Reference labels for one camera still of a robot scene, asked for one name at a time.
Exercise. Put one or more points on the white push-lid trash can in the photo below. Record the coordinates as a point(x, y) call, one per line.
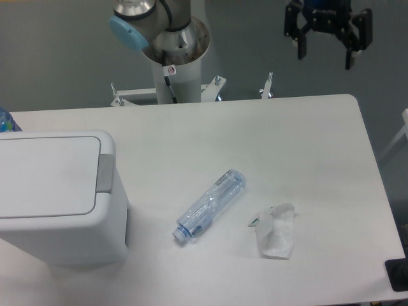
point(62, 198)

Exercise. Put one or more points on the blue labelled water bottle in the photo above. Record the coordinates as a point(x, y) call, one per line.
point(8, 123)

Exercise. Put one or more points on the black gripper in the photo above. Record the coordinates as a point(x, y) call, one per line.
point(330, 17)

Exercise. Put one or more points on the white frame at right edge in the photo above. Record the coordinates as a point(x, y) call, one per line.
point(398, 141)

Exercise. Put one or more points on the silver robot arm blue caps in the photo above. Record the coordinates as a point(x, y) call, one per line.
point(138, 23)

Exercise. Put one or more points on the clear empty plastic bottle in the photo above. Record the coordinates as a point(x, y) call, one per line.
point(201, 214)

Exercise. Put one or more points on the crumpled white plastic wrapper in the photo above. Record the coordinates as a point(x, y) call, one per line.
point(274, 229)

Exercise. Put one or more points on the black device at table edge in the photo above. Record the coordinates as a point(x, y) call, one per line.
point(397, 273)

